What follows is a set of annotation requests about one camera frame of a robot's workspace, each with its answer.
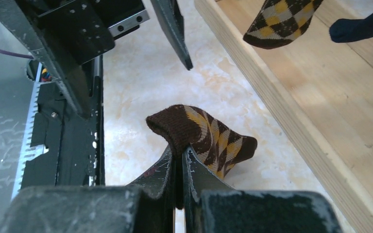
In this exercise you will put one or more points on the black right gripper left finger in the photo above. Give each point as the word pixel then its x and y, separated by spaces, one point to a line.
pixel 146 205

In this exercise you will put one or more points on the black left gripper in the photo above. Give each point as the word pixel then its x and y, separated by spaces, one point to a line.
pixel 63 34

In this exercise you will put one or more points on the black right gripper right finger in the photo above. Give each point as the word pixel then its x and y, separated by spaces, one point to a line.
pixel 212 206

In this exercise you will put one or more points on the argyle patterned sock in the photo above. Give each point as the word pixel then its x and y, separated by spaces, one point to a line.
pixel 280 22
pixel 217 146

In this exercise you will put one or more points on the navy blue sock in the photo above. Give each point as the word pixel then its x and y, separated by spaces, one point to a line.
pixel 351 30

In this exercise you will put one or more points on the wooden hanger stand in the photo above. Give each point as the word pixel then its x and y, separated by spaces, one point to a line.
pixel 321 94

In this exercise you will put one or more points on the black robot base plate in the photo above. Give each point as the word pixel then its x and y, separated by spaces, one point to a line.
pixel 59 147

